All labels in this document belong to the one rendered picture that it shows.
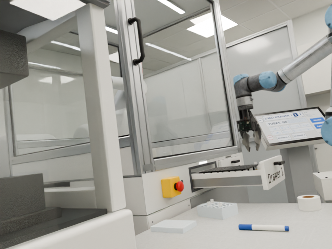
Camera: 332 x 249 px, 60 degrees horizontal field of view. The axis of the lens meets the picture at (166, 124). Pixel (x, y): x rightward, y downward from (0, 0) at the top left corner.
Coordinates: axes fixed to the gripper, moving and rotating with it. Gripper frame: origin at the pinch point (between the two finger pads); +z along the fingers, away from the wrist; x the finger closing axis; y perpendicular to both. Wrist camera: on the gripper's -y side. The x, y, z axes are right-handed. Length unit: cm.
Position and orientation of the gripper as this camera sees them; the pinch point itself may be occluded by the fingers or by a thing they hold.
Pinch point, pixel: (253, 148)
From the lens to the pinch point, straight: 142.3
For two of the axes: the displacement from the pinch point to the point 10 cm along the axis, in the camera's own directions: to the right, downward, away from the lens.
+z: 1.3, 9.9, -0.9
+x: 8.1, -1.6, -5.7
